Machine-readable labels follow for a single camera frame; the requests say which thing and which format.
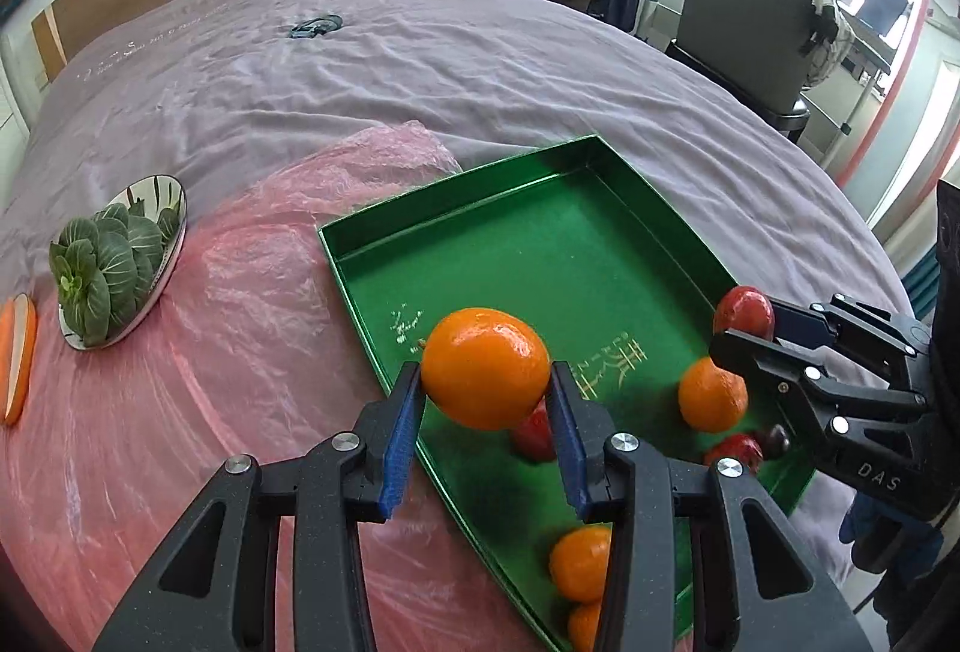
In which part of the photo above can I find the dark plum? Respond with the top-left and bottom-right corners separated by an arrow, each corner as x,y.
757,424 -> 791,460

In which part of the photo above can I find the small red apple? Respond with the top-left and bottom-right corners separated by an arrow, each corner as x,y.
713,285 -> 775,340

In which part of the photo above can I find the small orange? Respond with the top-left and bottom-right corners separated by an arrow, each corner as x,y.
566,602 -> 602,652

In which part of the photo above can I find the large orange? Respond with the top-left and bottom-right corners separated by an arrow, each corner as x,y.
548,525 -> 612,603

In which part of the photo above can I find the pink plastic sheet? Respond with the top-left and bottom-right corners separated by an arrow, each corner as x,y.
0,118 -> 602,652

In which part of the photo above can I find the green rectangular tray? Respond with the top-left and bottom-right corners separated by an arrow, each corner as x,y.
316,133 -> 820,652

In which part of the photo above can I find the orange oval dish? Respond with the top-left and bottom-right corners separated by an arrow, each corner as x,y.
0,292 -> 37,426

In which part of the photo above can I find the green bok choy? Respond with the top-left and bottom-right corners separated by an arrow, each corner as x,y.
47,192 -> 182,346

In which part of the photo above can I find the grey office chair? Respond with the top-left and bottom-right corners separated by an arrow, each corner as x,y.
665,0 -> 853,137

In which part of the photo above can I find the white enamel plate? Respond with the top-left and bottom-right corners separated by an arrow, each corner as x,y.
55,172 -> 189,351

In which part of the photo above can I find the dark item on bed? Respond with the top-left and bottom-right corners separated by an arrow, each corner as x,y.
288,13 -> 343,39

